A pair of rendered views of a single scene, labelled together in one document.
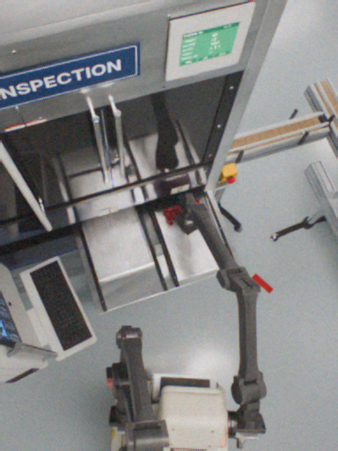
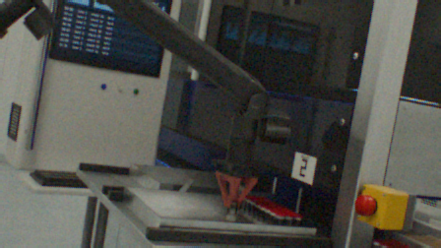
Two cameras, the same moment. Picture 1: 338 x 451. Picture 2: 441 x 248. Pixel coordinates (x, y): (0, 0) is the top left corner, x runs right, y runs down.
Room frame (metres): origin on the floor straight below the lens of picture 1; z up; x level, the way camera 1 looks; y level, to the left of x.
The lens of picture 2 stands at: (0.73, -1.30, 1.16)
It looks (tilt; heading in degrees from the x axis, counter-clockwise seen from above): 3 degrees down; 95
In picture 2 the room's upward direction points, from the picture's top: 10 degrees clockwise
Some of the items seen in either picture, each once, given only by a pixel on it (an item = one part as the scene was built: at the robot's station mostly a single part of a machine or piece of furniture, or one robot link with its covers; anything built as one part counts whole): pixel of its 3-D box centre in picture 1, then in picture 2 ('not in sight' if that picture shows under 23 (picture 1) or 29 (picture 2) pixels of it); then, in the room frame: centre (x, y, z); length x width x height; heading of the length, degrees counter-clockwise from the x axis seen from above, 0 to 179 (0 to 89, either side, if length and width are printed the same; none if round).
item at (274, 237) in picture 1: (305, 225); not in sight; (1.18, -0.90, 0.07); 0.50 x 0.08 x 0.14; 121
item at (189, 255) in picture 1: (192, 237); (215, 215); (0.65, -0.10, 0.90); 0.34 x 0.26 x 0.04; 30
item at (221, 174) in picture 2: not in sight; (234, 186); (0.67, -0.06, 0.96); 0.07 x 0.07 x 0.09; 44
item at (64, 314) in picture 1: (60, 304); (98, 180); (0.23, 0.43, 0.82); 0.40 x 0.14 x 0.02; 39
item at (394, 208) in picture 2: (227, 171); (385, 207); (0.97, -0.20, 1.00); 0.08 x 0.07 x 0.07; 31
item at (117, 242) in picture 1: (115, 237); (201, 184); (0.57, 0.25, 0.90); 0.34 x 0.26 x 0.04; 31
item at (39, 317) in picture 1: (49, 310); (91, 184); (0.19, 0.48, 0.79); 0.45 x 0.28 x 0.03; 39
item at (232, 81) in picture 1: (214, 140); (365, 0); (0.88, -0.09, 1.40); 0.04 x 0.01 x 0.80; 121
